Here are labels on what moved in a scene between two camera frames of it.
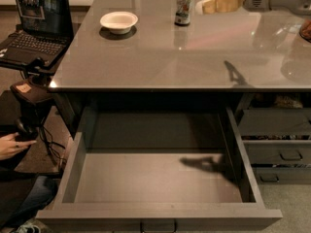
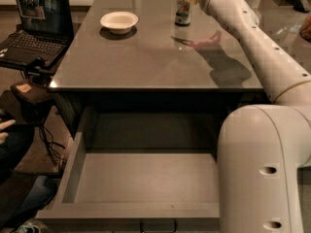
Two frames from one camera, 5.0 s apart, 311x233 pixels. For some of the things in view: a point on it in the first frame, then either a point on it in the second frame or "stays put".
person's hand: [10, 146] → [3, 125]
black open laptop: [46, 26] stays put
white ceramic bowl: [119, 22] stays put
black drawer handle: [158, 226] stays put
